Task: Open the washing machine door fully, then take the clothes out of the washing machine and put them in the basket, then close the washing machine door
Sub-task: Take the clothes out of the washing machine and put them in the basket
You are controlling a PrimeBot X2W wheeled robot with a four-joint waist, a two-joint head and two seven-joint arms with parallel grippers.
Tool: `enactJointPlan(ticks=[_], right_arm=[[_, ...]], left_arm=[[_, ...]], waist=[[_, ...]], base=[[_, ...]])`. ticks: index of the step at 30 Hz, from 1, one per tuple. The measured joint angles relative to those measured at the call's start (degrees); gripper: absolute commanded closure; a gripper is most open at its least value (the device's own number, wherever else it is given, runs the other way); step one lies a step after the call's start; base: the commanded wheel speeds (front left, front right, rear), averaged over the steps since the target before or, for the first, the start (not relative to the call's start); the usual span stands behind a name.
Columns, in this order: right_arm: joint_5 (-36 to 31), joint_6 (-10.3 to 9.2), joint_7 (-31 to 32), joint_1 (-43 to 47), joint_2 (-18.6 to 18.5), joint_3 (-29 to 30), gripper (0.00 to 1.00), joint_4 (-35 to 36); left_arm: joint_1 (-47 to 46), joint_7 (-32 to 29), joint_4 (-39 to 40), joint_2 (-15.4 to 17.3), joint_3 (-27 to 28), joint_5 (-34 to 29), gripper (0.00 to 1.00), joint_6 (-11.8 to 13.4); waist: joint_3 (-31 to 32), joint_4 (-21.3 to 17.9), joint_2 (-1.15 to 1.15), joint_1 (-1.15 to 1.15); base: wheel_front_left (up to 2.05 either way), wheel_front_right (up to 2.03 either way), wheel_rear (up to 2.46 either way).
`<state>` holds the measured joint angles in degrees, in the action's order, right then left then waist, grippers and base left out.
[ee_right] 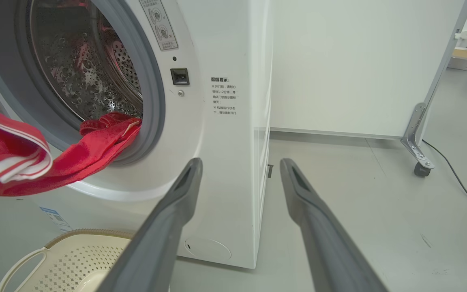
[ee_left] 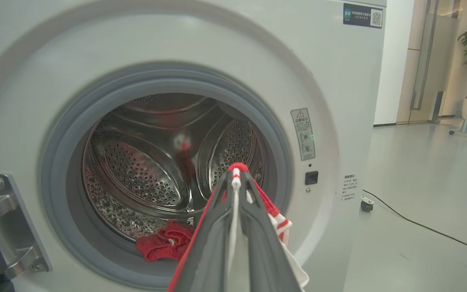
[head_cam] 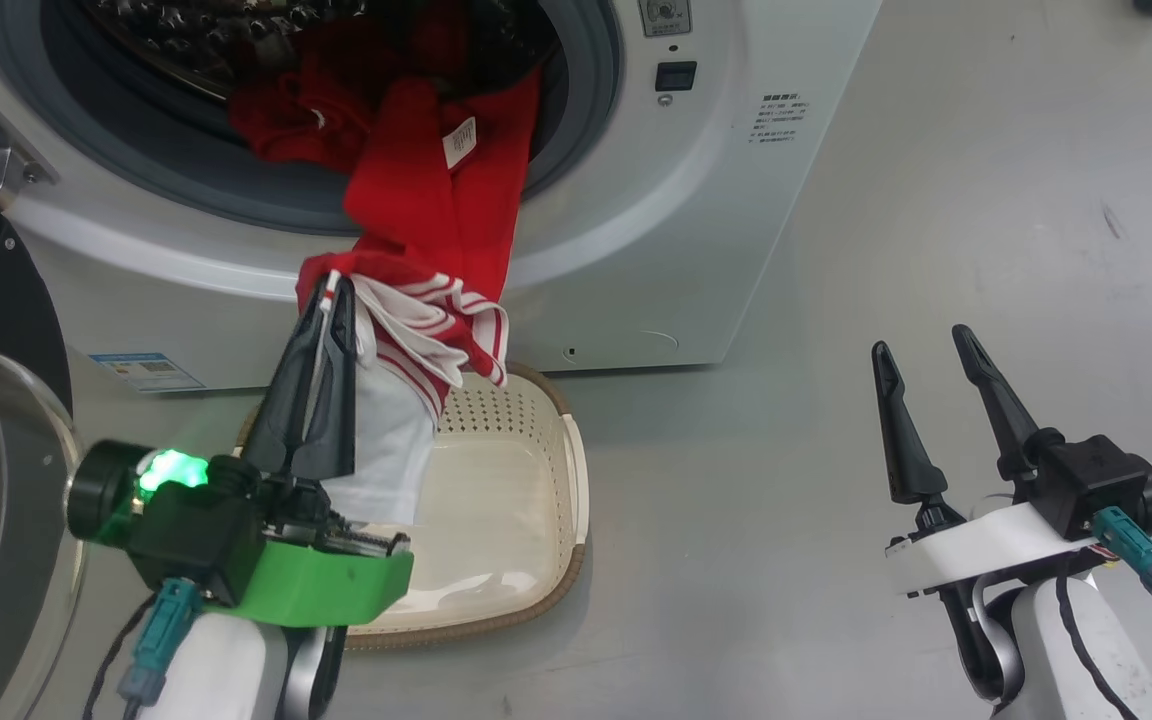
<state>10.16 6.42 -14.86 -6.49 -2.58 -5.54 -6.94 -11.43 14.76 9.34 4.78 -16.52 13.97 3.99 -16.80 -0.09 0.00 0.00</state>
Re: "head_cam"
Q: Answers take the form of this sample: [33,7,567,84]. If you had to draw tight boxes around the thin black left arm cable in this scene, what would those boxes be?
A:
[84,595,155,720]

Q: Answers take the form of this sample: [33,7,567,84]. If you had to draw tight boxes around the printed text notice sticker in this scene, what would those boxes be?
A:
[748,92,809,147]

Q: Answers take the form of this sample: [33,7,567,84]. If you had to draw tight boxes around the red white-striped garment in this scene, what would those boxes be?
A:
[229,15,542,526]

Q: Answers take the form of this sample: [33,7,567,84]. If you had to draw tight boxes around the left camera cable teal connector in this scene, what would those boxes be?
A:
[118,578,202,720]

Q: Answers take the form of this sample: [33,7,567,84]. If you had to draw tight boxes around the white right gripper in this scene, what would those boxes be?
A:
[872,324,1152,599]

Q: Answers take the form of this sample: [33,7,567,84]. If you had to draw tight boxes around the white front-load washing machine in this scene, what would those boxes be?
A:
[0,0,882,393]

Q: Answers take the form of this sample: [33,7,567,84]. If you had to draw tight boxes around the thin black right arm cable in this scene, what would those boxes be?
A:
[1054,570,1142,720]

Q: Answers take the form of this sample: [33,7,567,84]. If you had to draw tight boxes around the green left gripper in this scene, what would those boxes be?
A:
[66,290,415,629]

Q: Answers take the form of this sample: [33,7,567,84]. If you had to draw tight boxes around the cream perforated laundry basket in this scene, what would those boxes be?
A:
[236,362,590,651]

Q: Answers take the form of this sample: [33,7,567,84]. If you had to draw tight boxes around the blue energy label sticker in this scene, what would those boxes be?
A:
[88,351,205,393]

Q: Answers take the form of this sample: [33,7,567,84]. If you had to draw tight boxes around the black round glass machine door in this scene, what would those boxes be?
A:
[0,150,87,720]

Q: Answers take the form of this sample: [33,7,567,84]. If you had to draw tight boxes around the steel washing drum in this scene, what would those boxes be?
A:
[76,0,562,111]

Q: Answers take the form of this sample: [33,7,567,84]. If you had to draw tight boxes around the warning pictogram sticker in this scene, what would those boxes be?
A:
[638,0,692,38]

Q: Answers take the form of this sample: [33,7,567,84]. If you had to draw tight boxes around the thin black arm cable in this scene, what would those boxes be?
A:
[1054,570,1142,720]
[84,595,155,720]

